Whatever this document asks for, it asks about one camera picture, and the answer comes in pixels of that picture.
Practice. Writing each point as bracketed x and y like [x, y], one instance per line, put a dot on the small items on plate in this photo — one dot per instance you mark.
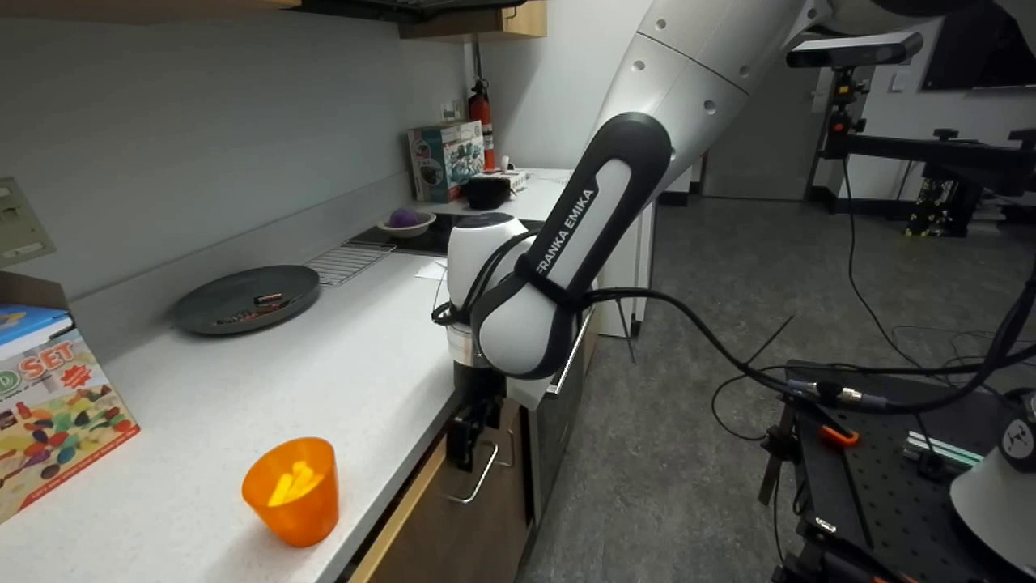
[257, 309]

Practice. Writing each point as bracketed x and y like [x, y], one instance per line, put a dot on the wall socket plate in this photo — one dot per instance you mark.
[20, 223]

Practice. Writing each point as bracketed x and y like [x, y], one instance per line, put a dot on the steel dishwasher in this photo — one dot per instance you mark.
[554, 437]

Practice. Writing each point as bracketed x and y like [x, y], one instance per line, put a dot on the teal toy box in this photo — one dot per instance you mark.
[445, 158]

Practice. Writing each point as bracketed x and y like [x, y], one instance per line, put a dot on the dark grey round plate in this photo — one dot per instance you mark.
[235, 291]

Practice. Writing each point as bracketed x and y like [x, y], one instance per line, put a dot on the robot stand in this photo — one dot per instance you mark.
[882, 502]

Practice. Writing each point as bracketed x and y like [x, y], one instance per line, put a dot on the white cabinet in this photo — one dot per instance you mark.
[627, 275]

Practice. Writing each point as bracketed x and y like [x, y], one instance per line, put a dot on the brown cardboard box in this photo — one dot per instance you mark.
[32, 290]

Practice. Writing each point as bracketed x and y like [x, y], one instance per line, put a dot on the red fire extinguisher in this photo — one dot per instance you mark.
[482, 113]

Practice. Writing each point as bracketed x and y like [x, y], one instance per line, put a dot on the white bowl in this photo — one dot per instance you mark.
[409, 228]

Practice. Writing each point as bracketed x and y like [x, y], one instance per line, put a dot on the blue box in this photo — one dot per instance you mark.
[28, 322]

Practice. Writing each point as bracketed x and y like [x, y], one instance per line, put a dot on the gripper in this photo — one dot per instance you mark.
[479, 387]

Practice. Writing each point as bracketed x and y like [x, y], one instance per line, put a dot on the yellow piece in cup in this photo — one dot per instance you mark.
[293, 484]

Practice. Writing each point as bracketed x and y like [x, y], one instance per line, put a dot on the dark wall screen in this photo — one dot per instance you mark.
[979, 48]

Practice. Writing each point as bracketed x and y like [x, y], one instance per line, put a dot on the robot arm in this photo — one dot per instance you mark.
[591, 202]

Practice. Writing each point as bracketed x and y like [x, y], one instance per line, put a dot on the wooden drawer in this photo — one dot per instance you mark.
[461, 534]

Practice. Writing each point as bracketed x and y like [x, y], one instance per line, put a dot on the orange plastic cup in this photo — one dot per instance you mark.
[298, 514]

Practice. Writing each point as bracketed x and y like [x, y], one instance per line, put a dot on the black cooktop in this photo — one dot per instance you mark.
[421, 240]

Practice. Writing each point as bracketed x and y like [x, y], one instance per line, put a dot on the orange clamp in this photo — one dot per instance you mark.
[839, 437]

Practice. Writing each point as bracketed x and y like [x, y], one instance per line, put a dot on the purple ball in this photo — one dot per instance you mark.
[405, 217]

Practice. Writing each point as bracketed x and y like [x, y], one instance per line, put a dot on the green and silver rail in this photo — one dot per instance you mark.
[943, 449]

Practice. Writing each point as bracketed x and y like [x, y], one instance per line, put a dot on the wooden wall cabinet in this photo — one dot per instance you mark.
[486, 23]

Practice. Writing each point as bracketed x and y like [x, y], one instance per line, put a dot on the colourful toy set box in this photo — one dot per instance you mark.
[57, 421]

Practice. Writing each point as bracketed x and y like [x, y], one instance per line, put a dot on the black pot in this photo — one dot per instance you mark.
[486, 194]

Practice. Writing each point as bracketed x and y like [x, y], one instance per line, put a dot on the wall switch plate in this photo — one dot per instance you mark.
[900, 80]

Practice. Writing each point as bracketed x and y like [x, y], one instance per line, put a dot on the sheet of paper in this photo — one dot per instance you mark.
[431, 270]

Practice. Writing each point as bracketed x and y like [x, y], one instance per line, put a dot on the small wall socket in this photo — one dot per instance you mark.
[453, 110]

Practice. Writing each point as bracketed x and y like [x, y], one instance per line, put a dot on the small white box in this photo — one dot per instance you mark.
[506, 180]

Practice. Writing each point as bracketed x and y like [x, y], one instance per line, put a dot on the camera on tripod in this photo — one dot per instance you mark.
[854, 53]

